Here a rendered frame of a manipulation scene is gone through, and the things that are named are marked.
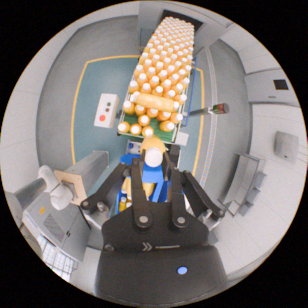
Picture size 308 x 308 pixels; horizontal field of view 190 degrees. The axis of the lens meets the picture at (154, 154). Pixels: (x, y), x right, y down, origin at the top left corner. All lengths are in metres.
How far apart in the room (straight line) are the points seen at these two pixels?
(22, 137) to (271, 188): 6.14
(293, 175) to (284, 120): 1.37
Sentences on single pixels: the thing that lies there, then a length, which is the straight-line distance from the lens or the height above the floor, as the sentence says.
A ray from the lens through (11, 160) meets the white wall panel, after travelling 2.91.
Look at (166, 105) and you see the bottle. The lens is 0.50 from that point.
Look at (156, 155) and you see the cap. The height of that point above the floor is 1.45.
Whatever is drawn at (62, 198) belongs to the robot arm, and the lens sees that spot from 0.92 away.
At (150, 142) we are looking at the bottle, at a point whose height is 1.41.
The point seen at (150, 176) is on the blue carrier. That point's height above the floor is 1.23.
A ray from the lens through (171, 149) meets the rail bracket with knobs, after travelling 0.70.
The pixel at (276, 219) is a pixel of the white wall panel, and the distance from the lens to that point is 3.56.
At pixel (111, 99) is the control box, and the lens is 0.61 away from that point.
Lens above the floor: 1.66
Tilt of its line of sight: 74 degrees down
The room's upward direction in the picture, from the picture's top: 151 degrees clockwise
